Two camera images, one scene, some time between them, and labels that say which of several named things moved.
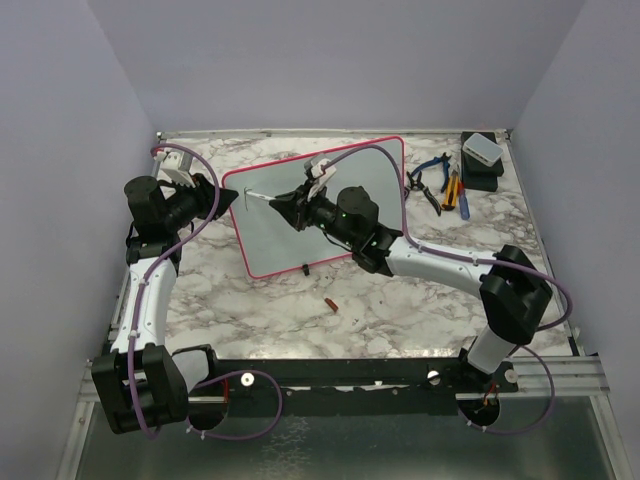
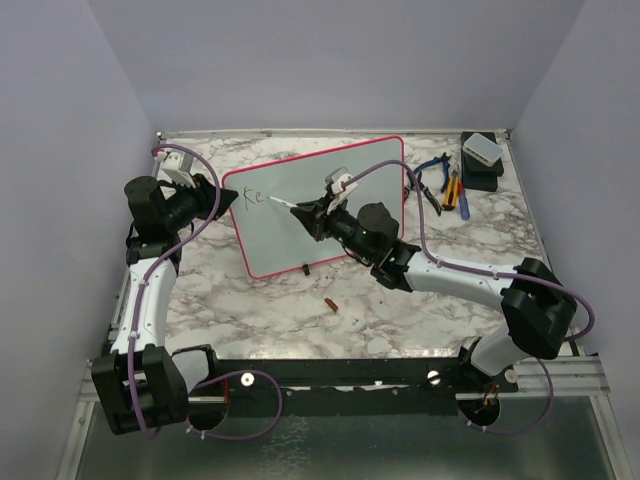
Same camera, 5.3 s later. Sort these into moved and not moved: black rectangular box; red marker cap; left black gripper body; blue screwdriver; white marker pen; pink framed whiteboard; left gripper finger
Moved: white marker pen
Not moved: left black gripper body; black rectangular box; red marker cap; blue screwdriver; left gripper finger; pink framed whiteboard
